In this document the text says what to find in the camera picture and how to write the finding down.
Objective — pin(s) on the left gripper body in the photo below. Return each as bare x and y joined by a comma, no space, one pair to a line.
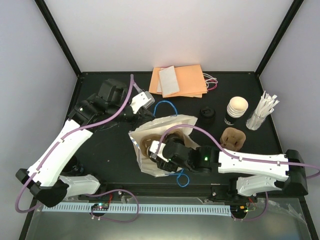
140,116

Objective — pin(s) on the stack of orange paper bags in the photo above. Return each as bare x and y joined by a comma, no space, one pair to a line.
190,80

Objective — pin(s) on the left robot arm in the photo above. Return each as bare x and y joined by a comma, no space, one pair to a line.
114,101

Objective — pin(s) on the jar of straws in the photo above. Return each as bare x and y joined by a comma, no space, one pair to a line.
263,109

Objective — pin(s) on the stack of paper cups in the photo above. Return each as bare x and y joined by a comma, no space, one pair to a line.
236,108

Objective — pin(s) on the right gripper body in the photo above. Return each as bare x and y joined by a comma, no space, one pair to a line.
166,167

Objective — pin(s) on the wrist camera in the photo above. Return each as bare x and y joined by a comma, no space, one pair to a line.
156,149
143,99

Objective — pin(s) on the white slotted cable duct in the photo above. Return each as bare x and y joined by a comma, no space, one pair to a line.
121,208

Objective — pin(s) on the black cup on left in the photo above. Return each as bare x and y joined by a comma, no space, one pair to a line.
73,168

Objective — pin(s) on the blue checkered paper bag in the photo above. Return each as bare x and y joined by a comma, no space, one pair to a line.
159,130

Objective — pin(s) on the stack of black lids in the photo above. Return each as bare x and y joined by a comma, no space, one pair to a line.
207,115

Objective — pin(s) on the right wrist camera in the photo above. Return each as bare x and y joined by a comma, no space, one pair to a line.
156,149

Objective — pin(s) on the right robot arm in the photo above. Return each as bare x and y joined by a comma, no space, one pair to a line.
261,173

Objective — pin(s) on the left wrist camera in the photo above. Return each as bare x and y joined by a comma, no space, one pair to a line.
143,99

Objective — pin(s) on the brown cardboard cup carrier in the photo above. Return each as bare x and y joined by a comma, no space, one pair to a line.
232,139

